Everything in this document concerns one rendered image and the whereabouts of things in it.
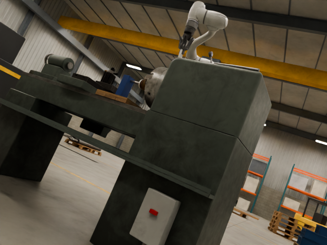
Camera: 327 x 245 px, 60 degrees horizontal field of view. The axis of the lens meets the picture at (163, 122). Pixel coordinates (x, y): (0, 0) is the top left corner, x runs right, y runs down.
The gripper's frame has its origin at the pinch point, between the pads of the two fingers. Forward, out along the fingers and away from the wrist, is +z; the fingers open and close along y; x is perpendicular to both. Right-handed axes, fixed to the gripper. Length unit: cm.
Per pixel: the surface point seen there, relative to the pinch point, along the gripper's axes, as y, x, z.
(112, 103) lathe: 23, 25, 52
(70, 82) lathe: 63, 36, 47
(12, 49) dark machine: 521, -97, -6
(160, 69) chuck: 0.3, 14.8, 18.8
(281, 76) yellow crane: 278, -1006, -356
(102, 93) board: 34, 27, 47
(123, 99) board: 13, 25, 47
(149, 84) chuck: 1.0, 19.1, 31.4
